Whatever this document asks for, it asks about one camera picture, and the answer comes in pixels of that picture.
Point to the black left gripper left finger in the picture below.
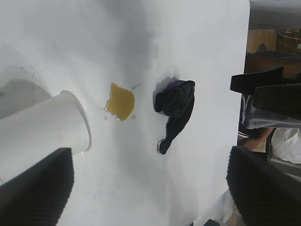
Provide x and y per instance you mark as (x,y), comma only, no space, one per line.
(35,195)

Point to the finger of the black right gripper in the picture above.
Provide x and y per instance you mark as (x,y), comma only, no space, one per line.
(251,81)
(279,99)

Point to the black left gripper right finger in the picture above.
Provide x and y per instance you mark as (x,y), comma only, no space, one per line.
(265,193)

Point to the white paper cup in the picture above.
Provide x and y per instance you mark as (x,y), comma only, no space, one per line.
(47,122)

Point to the black cloth rag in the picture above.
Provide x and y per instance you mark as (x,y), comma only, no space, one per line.
(176,103)

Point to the dark brown furniture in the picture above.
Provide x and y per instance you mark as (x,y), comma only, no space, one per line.
(270,58)

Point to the brown wooden panel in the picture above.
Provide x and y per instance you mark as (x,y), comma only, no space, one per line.
(256,37)

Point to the brown liquid spill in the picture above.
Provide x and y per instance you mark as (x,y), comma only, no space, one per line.
(121,103)

